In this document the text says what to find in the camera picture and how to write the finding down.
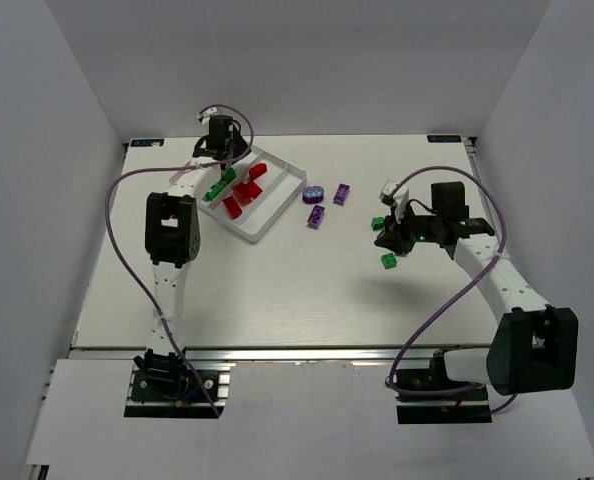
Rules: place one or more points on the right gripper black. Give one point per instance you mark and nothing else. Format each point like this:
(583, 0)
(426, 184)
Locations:
(399, 234)

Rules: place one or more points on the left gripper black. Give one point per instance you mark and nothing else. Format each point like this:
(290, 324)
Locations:
(225, 156)

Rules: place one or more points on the red sloped lego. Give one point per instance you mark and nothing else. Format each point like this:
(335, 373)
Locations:
(257, 171)

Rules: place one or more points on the green 2x4 lego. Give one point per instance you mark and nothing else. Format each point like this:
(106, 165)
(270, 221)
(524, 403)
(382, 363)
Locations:
(214, 191)

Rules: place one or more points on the red small lego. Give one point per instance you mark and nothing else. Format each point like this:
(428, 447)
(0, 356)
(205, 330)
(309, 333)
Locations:
(239, 192)

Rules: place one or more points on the green square lego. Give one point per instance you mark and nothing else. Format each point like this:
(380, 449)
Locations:
(229, 175)

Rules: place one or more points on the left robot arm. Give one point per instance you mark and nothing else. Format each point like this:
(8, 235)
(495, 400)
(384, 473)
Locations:
(172, 241)

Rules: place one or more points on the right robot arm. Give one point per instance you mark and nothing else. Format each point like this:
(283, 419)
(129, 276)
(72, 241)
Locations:
(534, 348)

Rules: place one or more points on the red tall lego in tray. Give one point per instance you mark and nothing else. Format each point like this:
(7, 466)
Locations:
(250, 191)

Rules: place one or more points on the green lego brick right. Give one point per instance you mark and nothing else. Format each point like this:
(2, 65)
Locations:
(388, 261)

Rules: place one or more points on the left blue table label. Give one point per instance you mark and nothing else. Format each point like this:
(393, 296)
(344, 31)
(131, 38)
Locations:
(146, 143)

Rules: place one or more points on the blue table label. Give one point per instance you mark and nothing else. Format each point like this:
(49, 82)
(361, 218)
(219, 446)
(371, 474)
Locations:
(146, 143)
(443, 138)

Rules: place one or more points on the small green lego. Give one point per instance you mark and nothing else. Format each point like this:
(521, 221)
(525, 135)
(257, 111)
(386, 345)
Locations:
(377, 223)

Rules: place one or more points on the white divided sorting tray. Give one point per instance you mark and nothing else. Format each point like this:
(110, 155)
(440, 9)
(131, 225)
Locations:
(281, 185)

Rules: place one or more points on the right blue table label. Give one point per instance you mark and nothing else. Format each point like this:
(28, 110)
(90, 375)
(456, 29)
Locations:
(443, 138)

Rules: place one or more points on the purple round flower lego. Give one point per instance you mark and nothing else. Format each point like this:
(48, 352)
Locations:
(313, 194)

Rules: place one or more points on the purple lego brick right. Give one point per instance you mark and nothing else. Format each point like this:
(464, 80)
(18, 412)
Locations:
(341, 194)

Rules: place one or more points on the purple lego brick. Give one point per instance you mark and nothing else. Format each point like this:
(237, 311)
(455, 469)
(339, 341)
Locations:
(341, 194)
(315, 217)

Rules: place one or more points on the purple lego brick left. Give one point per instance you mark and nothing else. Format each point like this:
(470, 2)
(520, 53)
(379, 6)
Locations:
(315, 217)

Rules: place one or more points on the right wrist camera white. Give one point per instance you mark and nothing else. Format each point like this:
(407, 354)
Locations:
(395, 198)

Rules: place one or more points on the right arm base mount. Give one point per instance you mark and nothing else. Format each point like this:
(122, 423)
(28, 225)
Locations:
(426, 396)

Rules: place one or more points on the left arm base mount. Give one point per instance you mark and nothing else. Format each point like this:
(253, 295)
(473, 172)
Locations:
(163, 387)

